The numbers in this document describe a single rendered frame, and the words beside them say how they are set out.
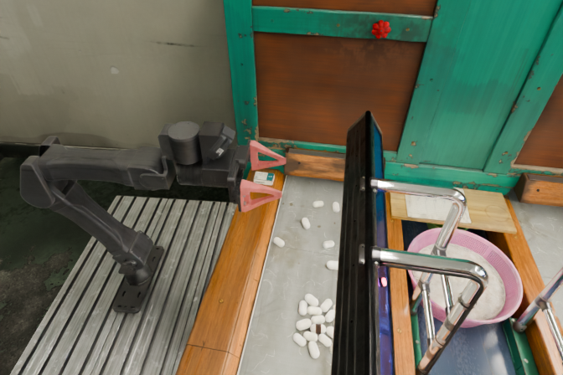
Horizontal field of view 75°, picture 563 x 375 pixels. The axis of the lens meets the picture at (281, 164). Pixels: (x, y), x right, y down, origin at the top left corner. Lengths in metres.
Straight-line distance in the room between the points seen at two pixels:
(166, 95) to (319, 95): 1.28
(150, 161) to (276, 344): 0.47
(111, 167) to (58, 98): 1.75
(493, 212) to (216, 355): 0.83
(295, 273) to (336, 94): 0.49
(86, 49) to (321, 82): 1.48
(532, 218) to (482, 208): 0.16
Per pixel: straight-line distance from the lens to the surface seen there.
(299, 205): 1.11
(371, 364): 0.48
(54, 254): 2.23
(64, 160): 0.82
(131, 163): 0.75
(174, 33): 1.98
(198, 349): 0.87
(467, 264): 0.58
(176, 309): 1.04
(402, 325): 0.92
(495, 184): 1.26
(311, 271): 0.97
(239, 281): 0.93
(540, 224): 1.30
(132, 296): 1.08
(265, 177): 1.14
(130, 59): 2.14
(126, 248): 0.96
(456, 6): 0.95
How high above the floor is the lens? 1.55
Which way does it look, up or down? 41 degrees down
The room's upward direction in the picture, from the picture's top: straight up
